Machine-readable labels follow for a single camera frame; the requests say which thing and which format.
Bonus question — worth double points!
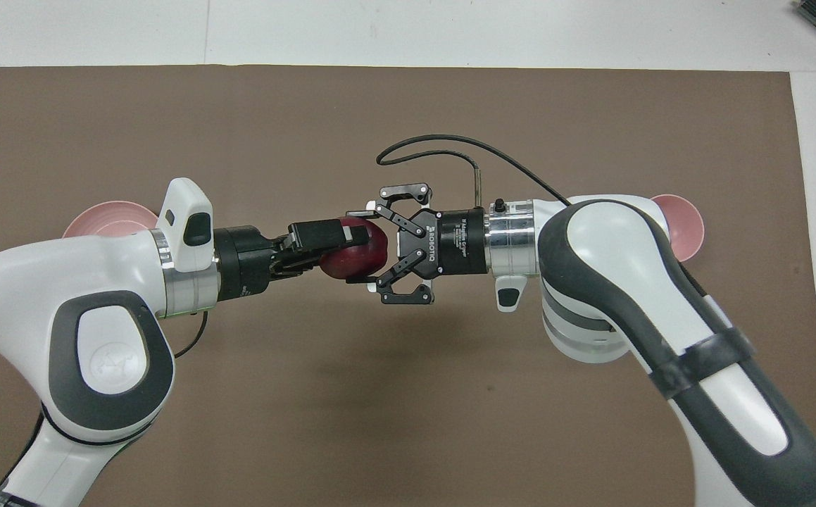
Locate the red apple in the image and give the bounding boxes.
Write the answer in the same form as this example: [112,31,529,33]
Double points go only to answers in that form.
[318,216,389,281]

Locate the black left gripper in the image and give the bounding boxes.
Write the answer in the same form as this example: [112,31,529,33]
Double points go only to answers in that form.
[214,218,344,300]

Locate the brown paper table mat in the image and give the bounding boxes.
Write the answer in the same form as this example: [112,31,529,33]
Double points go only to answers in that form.
[0,65,816,507]

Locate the pink plate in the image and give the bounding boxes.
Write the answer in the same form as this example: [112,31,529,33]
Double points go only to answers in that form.
[63,201,163,240]

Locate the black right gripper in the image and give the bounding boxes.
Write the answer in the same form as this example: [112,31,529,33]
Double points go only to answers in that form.
[346,184,491,305]

